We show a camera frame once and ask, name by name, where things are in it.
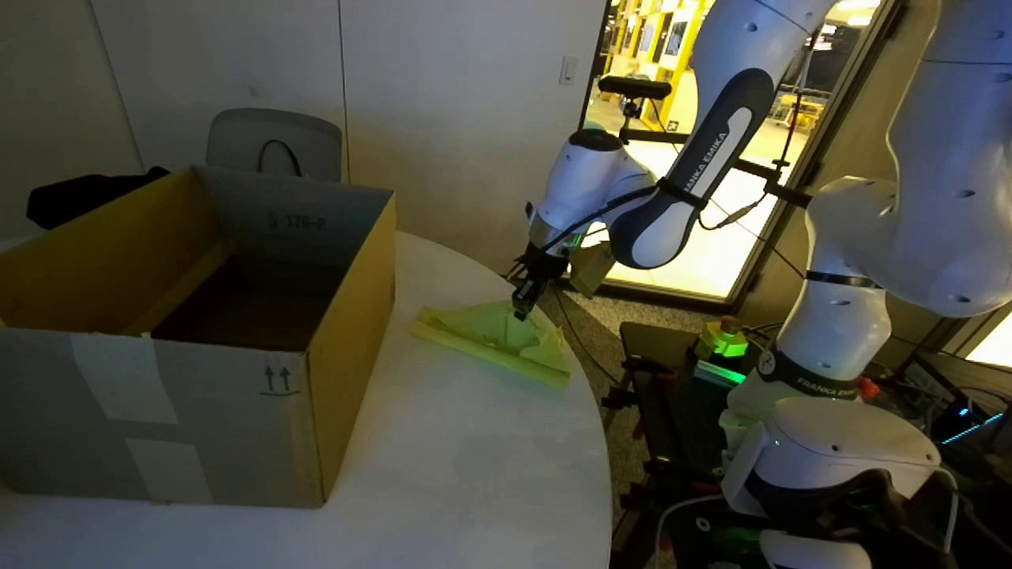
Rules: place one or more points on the black robot cart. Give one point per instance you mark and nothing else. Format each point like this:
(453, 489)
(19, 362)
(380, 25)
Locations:
(674, 421)

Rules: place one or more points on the black cloth bag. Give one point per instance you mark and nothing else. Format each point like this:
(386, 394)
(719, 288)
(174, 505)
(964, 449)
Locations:
(84, 195)

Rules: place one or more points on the yellow green towel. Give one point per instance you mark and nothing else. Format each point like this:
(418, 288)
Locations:
(493, 337)

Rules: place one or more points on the brown cardboard box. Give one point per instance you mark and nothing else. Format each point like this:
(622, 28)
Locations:
(160, 421)

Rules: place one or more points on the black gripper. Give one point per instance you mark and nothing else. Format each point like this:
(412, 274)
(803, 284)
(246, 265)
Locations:
(546, 269)

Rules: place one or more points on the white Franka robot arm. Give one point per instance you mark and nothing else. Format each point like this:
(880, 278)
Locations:
(928, 168)

